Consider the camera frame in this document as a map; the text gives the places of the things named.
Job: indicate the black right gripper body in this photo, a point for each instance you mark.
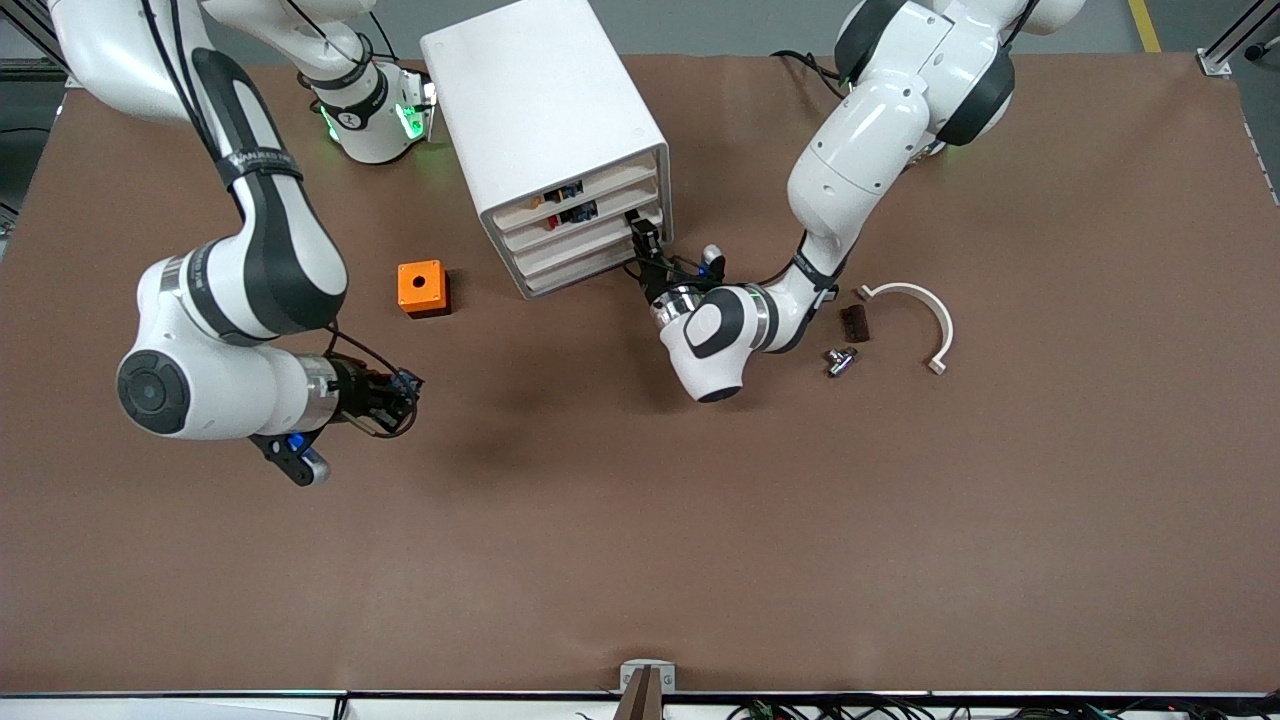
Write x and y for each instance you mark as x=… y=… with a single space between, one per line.
x=362 y=393

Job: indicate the white curved bracket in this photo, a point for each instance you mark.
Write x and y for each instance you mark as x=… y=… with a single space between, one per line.
x=946 y=330

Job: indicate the grey metal mounting bracket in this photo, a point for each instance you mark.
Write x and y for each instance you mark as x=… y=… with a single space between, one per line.
x=630 y=675

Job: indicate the white drawer cabinet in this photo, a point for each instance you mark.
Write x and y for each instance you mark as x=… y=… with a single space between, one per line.
x=540 y=100

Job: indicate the silver metal key switch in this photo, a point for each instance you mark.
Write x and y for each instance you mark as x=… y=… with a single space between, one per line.
x=840 y=362

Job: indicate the brown table cover sheet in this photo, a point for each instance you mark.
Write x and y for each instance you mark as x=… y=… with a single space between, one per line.
x=640 y=520

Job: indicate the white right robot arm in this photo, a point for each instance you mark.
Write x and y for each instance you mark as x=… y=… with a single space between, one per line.
x=280 y=260

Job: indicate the orange button box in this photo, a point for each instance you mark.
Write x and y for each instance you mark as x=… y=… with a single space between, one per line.
x=420 y=287

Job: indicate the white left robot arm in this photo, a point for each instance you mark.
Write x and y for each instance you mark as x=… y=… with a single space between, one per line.
x=870 y=150

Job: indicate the white flat panel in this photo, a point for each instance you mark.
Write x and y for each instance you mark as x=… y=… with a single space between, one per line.
x=150 y=710

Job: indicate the small black blue component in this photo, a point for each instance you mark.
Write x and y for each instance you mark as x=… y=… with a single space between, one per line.
x=580 y=212
x=568 y=191

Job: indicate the brown camera post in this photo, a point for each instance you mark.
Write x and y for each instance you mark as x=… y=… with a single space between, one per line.
x=645 y=700

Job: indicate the aluminium frame profile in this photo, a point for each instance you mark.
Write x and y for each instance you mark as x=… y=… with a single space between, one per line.
x=1215 y=62
x=35 y=22

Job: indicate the yellow floor tape strip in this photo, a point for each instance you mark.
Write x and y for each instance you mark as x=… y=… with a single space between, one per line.
x=1143 y=25

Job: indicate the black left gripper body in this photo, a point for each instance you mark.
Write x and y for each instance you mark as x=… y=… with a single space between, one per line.
x=657 y=281

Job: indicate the brown terminal block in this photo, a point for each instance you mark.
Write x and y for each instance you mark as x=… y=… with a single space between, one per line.
x=858 y=323

